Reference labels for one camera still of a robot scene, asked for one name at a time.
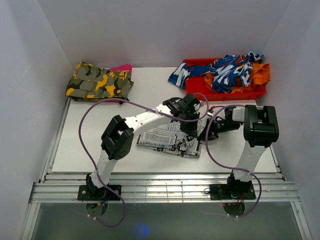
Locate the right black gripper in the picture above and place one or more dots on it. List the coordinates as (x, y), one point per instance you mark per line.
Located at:
(212, 133)

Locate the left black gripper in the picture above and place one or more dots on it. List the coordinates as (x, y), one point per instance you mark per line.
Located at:
(191, 130)

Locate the newspaper print trousers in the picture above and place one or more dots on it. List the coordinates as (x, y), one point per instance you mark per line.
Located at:
(170, 139)

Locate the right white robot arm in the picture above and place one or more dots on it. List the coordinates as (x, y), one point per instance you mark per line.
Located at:
(260, 130)

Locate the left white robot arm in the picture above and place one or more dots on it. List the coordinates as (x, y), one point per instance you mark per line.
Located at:
(118, 137)

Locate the blue white patterned trousers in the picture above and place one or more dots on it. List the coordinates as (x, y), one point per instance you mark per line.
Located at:
(183, 72)

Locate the orange trousers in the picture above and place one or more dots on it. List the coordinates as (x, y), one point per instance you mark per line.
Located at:
(260, 73)

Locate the pink folded trousers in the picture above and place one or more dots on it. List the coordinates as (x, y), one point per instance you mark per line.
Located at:
(124, 67)

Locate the camouflage folded trousers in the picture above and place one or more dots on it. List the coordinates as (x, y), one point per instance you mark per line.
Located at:
(90, 83)

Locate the red plastic tray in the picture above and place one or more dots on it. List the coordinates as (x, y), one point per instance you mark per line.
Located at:
(196, 84)

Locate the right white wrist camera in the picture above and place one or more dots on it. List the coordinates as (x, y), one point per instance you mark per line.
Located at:
(211, 112)

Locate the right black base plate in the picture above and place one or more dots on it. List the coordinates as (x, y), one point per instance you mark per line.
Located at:
(225, 192)

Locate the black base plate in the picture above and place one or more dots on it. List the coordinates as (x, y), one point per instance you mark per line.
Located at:
(225, 192)
(85, 193)

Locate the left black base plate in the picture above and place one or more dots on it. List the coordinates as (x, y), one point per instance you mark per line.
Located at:
(85, 193)

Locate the aluminium rail frame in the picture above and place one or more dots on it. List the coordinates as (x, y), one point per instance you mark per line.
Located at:
(163, 196)

